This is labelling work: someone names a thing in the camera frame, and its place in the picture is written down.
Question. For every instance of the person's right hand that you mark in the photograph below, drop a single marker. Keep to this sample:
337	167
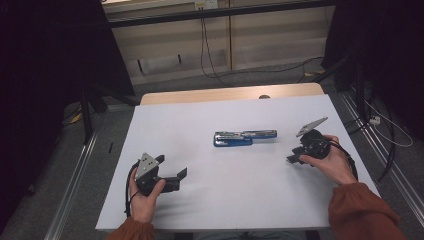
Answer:
333	163

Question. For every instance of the small black stick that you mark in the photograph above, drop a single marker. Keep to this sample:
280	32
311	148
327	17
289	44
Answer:
110	147

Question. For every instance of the white table mat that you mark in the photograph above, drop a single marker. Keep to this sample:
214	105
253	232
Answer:
233	193

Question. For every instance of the black stand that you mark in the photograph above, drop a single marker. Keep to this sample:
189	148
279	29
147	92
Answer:
359	93
87	123

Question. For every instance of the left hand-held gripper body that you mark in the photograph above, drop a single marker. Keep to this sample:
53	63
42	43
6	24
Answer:
146	166

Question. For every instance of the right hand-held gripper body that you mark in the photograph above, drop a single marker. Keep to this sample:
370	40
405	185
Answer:
313	143

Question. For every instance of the beige wooden cabinet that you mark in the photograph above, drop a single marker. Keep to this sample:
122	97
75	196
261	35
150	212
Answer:
266	33

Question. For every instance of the black horizontal bar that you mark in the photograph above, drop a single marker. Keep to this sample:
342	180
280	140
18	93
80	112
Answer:
216	13

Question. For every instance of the white power plug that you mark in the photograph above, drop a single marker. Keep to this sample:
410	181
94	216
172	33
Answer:
375	120

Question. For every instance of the yellow floor tape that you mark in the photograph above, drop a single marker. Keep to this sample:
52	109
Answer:
76	118

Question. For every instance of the white wall socket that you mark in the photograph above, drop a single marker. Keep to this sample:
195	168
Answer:
206	4

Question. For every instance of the blue stapler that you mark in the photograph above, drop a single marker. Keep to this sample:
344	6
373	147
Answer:
240	138

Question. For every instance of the black curtain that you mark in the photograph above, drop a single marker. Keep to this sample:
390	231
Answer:
393	40
50	50

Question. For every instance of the dark table grommet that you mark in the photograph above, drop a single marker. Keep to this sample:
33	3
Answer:
264	97

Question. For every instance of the aluminium floor rail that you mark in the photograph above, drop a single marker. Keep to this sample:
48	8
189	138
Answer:
71	190
405	188

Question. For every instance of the person's left hand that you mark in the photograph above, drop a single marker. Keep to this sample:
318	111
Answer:
143	206

